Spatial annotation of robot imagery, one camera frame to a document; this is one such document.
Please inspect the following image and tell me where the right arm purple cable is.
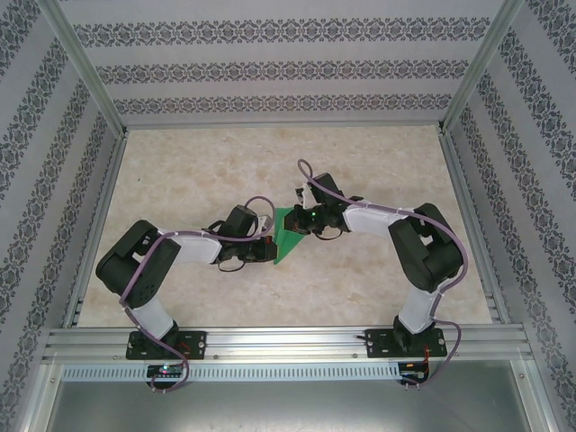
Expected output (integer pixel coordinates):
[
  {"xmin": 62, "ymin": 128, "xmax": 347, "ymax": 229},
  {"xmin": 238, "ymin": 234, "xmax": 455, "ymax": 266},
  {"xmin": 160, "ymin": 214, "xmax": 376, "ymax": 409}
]
[{"xmin": 297, "ymin": 158, "xmax": 470, "ymax": 392}]

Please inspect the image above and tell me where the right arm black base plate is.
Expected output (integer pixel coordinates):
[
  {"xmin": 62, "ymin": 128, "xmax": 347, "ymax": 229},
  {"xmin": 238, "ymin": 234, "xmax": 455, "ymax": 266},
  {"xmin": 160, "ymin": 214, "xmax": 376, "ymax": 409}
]
[{"xmin": 364, "ymin": 328, "xmax": 449, "ymax": 360}]

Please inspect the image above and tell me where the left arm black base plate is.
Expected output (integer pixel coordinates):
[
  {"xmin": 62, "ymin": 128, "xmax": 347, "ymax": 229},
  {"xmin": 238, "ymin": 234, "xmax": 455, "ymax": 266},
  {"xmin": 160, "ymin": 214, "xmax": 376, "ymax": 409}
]
[{"xmin": 125, "ymin": 330, "xmax": 209, "ymax": 361}]

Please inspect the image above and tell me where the aluminium table side rail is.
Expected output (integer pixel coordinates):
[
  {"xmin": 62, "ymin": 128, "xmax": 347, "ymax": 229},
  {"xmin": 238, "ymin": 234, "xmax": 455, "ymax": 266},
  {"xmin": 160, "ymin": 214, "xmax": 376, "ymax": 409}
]
[
  {"xmin": 438, "ymin": 130, "xmax": 513, "ymax": 326},
  {"xmin": 62, "ymin": 132, "xmax": 131, "ymax": 329}
]

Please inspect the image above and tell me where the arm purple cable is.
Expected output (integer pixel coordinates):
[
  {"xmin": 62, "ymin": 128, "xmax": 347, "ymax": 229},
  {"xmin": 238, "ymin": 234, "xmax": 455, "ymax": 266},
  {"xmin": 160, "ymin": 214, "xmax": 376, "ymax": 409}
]
[
  {"xmin": 297, "ymin": 158, "xmax": 470, "ymax": 392},
  {"xmin": 119, "ymin": 195, "xmax": 277, "ymax": 395}
]

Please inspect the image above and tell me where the green paper sheet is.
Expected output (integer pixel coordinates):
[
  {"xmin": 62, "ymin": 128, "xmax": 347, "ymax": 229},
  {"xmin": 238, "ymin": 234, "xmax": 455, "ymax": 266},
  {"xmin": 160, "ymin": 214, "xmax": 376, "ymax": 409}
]
[{"xmin": 273, "ymin": 206, "xmax": 312, "ymax": 265}]

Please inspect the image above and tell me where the grey sheet metal tray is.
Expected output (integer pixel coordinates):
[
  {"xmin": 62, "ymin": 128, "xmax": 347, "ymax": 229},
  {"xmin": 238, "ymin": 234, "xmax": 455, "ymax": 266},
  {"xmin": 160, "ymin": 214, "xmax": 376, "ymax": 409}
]
[{"xmin": 44, "ymin": 359, "xmax": 548, "ymax": 432}]

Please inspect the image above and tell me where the long aluminium mounting rail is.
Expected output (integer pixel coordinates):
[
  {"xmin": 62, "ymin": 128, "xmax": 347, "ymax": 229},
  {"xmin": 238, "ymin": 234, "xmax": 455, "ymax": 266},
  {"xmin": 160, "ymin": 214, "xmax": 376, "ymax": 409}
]
[{"xmin": 42, "ymin": 327, "xmax": 536, "ymax": 362}]

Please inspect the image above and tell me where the slotted grey cable duct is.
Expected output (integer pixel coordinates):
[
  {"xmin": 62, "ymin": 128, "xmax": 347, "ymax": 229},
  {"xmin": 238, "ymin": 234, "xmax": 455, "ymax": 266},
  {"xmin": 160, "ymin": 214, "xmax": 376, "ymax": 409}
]
[{"xmin": 60, "ymin": 362, "xmax": 402, "ymax": 383}]

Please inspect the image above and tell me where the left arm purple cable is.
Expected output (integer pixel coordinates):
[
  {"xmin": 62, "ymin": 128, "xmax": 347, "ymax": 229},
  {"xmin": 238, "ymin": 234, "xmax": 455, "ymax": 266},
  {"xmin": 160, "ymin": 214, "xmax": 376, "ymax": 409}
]
[{"xmin": 119, "ymin": 195, "xmax": 277, "ymax": 395}]

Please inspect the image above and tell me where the aluminium frame post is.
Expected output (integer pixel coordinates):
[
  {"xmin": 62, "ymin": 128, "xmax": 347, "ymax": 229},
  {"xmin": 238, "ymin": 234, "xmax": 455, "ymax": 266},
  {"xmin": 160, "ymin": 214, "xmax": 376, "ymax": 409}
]
[
  {"xmin": 39, "ymin": 0, "xmax": 129, "ymax": 135},
  {"xmin": 437, "ymin": 0, "xmax": 527, "ymax": 135},
  {"xmin": 17, "ymin": 362, "xmax": 64, "ymax": 432},
  {"xmin": 510, "ymin": 359, "xmax": 562, "ymax": 432}
]

